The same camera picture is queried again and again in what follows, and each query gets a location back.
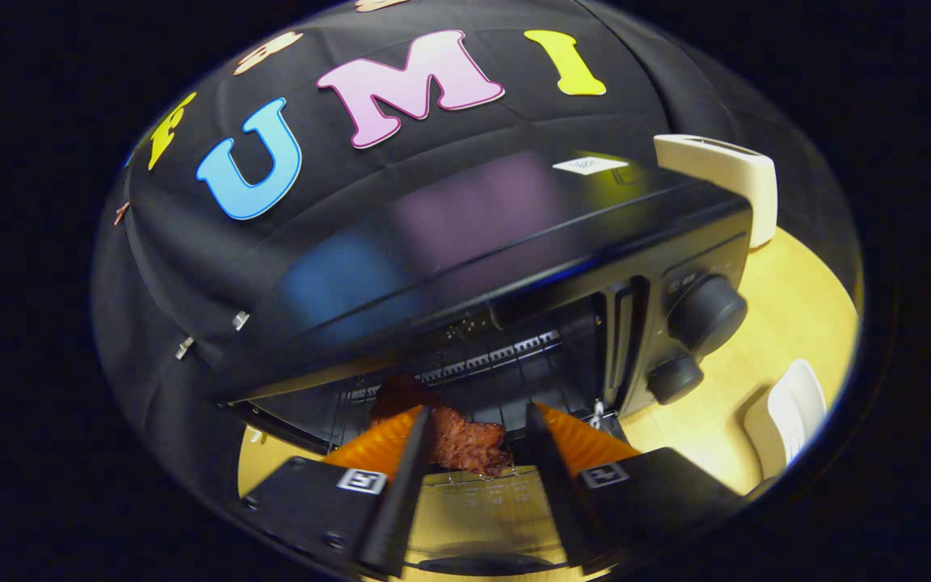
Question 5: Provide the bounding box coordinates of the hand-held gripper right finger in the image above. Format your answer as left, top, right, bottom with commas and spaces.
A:
524, 402, 745, 571

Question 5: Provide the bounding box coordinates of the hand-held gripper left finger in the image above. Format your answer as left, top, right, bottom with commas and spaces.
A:
241, 404, 436, 579

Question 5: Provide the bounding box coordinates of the reddish dried meat slice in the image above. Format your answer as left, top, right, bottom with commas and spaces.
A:
369, 373, 512, 478

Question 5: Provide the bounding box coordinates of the black toaster oven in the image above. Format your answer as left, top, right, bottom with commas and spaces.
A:
207, 150, 755, 576

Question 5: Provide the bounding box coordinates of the white bread toaster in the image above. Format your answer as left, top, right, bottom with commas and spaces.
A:
653, 133, 779, 249

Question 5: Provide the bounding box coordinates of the small white rectangular dish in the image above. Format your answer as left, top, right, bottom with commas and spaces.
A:
744, 358, 828, 479

